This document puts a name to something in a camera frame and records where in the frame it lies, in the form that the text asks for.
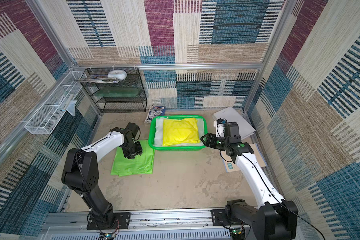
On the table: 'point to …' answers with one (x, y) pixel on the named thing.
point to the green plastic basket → (151, 135)
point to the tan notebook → (230, 166)
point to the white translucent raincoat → (159, 131)
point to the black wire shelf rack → (127, 96)
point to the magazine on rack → (98, 78)
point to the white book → (231, 115)
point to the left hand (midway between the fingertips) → (139, 153)
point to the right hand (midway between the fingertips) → (204, 137)
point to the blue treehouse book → (155, 111)
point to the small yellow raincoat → (184, 131)
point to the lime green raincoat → (143, 164)
